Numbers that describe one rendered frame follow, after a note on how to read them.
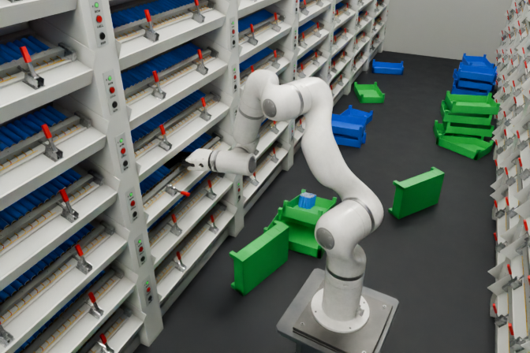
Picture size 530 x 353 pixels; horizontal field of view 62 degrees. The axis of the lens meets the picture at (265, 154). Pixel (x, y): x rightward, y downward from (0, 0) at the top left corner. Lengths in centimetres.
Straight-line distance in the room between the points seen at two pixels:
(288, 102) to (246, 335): 101
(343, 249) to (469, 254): 123
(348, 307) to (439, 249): 98
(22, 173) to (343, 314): 100
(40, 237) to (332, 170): 79
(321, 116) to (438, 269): 119
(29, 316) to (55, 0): 80
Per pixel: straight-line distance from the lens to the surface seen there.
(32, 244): 127
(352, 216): 125
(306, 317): 153
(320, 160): 124
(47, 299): 139
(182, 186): 172
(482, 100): 349
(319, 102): 128
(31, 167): 120
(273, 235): 197
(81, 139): 128
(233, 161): 159
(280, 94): 121
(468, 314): 210
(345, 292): 142
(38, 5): 113
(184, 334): 189
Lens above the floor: 147
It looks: 30 degrees down
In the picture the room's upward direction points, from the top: straight up
